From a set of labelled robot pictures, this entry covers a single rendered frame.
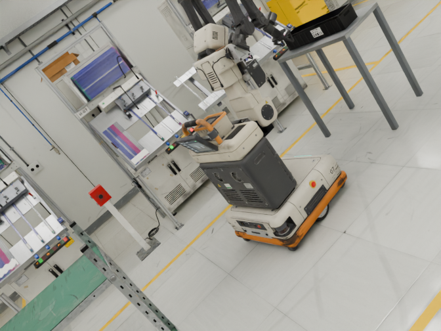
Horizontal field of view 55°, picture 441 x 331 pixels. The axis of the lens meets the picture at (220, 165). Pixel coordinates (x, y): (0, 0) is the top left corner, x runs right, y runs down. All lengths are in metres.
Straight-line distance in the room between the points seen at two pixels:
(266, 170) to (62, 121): 3.64
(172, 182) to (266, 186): 1.89
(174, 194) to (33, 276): 1.48
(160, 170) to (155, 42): 2.32
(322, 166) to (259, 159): 0.48
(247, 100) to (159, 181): 1.80
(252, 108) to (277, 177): 0.48
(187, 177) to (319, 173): 1.88
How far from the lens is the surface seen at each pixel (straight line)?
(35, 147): 5.70
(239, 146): 2.44
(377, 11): 3.38
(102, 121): 4.20
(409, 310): 2.11
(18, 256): 3.94
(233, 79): 2.71
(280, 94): 4.81
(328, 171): 2.84
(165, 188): 4.27
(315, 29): 3.31
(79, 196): 5.79
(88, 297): 1.69
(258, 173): 2.51
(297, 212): 2.66
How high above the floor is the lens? 1.54
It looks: 19 degrees down
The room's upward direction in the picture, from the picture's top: 37 degrees counter-clockwise
